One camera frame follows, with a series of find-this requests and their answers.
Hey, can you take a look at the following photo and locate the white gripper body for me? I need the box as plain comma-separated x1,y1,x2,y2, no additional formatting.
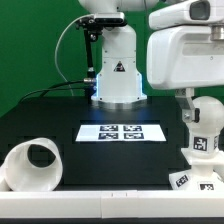
147,26,224,90

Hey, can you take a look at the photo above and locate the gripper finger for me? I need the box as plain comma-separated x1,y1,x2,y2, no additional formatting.
175,88,200,123

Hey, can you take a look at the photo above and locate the white lamp bulb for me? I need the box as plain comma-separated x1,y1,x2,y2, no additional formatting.
187,96,224,157

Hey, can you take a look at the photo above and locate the white lamp base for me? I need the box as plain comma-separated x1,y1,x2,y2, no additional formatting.
169,148,224,192

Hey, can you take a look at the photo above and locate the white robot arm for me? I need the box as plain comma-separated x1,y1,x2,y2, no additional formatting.
78,0,224,123

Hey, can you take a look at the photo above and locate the white lamp shade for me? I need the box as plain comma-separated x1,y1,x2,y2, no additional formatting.
3,138,63,192

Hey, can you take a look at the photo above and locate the white marker sheet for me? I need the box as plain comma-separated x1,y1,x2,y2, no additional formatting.
75,124,166,142

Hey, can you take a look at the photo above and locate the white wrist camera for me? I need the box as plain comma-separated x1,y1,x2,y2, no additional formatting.
149,0,224,30

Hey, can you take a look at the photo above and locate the grey rear camera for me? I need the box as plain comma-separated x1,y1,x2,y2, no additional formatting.
93,12,126,27

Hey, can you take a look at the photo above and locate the black camera stand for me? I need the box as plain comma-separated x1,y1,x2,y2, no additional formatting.
76,15,100,102

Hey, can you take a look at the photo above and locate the black cable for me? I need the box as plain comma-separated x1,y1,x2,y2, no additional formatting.
18,79,88,104

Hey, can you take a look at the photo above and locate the grey camera cable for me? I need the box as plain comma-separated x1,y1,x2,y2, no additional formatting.
54,13,94,98

